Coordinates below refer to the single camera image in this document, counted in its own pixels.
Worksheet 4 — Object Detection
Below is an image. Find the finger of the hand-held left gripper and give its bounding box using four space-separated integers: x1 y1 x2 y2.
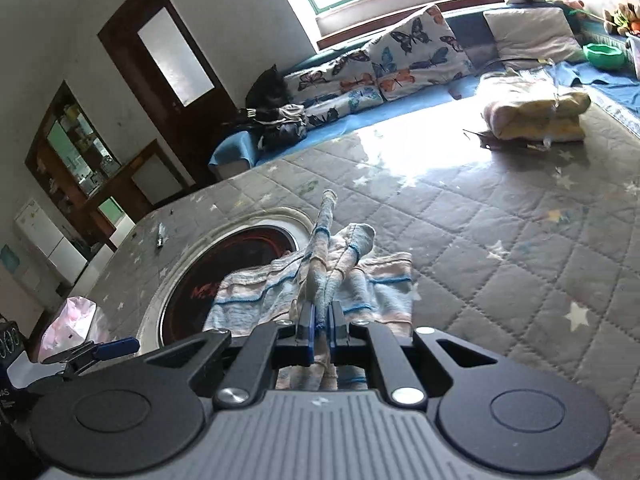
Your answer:
42 337 141 376

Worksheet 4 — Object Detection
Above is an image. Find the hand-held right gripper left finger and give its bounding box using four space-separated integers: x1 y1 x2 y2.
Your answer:
142 301 319 409

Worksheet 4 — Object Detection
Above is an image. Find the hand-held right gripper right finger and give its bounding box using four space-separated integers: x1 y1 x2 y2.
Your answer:
325 301 503 407

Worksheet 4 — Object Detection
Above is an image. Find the blue beige striped garment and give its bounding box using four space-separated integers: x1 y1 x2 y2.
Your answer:
202 189 415 393

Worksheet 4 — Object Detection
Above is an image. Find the dark clothes pile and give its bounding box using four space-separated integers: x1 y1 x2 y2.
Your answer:
235 104 308 151

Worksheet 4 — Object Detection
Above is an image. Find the pink white plastic bag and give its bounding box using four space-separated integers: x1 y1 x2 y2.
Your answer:
37 296 98 363

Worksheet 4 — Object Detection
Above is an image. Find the round inset table cooker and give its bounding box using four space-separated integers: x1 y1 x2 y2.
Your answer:
137 205 326 356

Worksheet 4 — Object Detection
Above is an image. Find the white refrigerator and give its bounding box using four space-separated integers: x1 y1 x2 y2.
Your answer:
12 197 88 286

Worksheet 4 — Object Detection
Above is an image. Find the dark wooden display cabinet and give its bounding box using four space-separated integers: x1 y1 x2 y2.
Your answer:
25 80 196 251

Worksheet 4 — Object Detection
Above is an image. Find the blue corner bench sofa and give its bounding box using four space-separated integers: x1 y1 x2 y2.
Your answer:
207 2 640 181

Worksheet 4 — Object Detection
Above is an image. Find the dark wooden glass door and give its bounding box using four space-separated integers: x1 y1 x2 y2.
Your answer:
97 0 238 181

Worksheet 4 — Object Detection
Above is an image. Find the large butterfly print pillow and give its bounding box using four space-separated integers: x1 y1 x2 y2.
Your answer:
365 4 473 102

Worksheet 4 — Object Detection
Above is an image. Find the folded yellow beige blanket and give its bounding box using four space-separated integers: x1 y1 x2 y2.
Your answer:
472 70 592 143

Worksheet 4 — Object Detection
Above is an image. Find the grey pillow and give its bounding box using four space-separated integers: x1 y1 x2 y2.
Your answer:
482 6 586 63

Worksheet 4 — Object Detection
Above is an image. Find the blue cloth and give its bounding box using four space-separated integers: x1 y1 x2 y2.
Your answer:
545 60 640 111

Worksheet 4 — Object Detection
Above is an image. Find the green bowl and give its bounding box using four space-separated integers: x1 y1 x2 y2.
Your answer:
582 42 628 71

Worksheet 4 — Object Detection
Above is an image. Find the clear plastic storage box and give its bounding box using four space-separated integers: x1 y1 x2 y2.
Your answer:
625 35 640 78

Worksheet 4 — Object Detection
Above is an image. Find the brown plush toy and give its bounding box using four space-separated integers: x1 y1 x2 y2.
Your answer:
602 2 640 36

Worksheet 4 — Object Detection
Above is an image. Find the teal wall picture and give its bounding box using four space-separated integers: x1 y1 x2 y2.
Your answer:
0 244 22 275

